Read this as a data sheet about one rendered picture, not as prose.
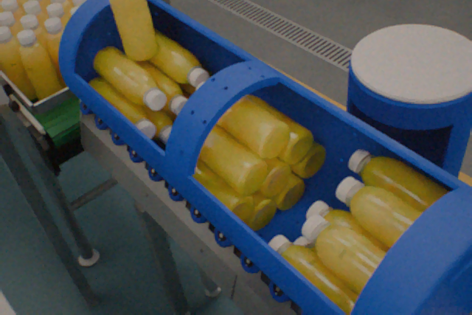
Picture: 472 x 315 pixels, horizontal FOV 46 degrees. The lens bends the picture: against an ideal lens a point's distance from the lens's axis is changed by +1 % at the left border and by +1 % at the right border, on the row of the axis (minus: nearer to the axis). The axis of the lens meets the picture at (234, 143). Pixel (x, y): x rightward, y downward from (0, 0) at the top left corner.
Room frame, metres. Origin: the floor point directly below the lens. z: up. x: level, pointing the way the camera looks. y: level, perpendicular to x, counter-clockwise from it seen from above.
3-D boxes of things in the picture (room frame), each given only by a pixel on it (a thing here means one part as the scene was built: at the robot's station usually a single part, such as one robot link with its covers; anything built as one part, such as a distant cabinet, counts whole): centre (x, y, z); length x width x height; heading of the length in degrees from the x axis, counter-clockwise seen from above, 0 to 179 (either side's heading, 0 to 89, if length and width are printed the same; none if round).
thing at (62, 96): (1.16, 0.29, 0.96); 0.40 x 0.01 x 0.03; 124
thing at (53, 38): (1.21, 0.40, 0.99); 0.07 x 0.07 x 0.19
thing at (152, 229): (1.00, 0.27, 0.31); 0.06 x 0.06 x 0.63; 34
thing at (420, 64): (0.94, -0.42, 1.03); 0.28 x 0.28 x 0.01
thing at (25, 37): (1.17, 0.46, 1.09); 0.04 x 0.04 x 0.02
